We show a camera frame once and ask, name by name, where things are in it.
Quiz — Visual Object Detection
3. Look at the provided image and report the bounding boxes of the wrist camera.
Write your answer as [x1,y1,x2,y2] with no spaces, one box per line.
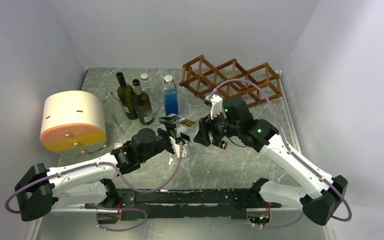
[169,137,191,158]
[204,94,223,120]

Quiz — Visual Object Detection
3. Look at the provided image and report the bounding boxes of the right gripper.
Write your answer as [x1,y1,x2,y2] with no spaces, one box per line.
[194,107,241,146]

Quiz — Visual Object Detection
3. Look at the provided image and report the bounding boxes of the small red box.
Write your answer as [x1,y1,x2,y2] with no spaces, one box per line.
[114,142,124,149]

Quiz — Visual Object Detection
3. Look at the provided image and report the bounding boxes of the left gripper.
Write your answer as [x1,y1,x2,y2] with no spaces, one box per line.
[139,115,184,162]

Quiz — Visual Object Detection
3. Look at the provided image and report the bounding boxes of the dark green open wine bottle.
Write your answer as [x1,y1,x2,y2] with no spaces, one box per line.
[115,71,138,120]

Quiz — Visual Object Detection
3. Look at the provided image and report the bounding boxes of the cream and orange cylinder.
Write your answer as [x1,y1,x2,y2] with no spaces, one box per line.
[39,90,107,155]

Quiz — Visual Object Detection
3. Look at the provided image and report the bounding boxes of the clear bottle silver cap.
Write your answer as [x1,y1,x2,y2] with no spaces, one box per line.
[140,72,153,99]

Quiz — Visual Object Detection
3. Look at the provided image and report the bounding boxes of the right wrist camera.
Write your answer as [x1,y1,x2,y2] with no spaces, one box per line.
[204,94,223,120]

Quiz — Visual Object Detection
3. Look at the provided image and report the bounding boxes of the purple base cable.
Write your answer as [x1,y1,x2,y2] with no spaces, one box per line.
[95,203,148,233]

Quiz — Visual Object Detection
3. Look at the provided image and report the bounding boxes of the dark green labelled wine bottle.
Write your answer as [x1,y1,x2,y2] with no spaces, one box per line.
[132,79,154,125]

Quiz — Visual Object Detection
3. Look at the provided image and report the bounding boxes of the clear square gold-label bottle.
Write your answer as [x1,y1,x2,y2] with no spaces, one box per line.
[176,115,227,150]

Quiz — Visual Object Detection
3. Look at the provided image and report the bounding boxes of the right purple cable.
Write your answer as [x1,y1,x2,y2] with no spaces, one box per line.
[206,78,353,222]

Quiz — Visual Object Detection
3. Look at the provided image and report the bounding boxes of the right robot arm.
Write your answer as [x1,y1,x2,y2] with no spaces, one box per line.
[193,95,348,226]

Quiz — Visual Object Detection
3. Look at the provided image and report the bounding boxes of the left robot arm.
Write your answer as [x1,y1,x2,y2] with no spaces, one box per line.
[5,113,185,222]

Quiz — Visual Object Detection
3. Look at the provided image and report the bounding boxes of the blue square bottle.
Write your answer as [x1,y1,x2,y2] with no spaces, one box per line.
[163,74,179,116]

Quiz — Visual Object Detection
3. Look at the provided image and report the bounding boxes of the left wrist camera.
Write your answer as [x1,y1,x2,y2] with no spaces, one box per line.
[169,137,191,158]

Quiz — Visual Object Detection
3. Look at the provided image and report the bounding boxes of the brown wooden wine rack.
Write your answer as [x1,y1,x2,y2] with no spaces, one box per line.
[179,54,283,107]

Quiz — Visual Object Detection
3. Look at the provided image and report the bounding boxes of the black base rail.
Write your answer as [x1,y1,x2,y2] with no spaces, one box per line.
[99,188,269,221]

